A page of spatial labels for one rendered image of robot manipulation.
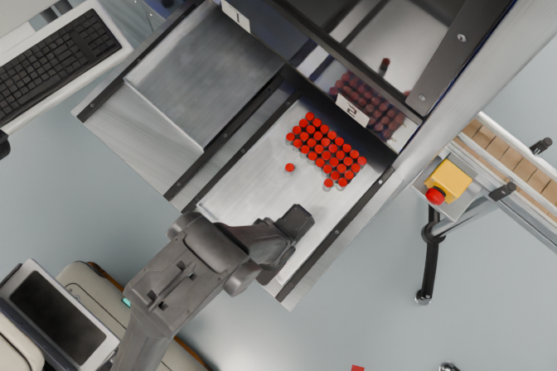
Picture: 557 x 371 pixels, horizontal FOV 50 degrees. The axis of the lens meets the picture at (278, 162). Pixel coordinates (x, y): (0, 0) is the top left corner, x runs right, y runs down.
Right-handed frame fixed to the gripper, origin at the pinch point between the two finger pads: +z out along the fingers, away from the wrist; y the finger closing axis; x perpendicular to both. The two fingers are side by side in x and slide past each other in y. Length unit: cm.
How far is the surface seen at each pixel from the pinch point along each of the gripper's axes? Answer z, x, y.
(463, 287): 85, -54, 56
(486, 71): -60, -9, 30
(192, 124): 0.8, 35.1, 13.1
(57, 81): 8, 70, 0
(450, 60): -56, -4, 31
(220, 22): -1, 48, 37
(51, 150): 91, 97, -8
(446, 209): -1.1, -22.3, 37.0
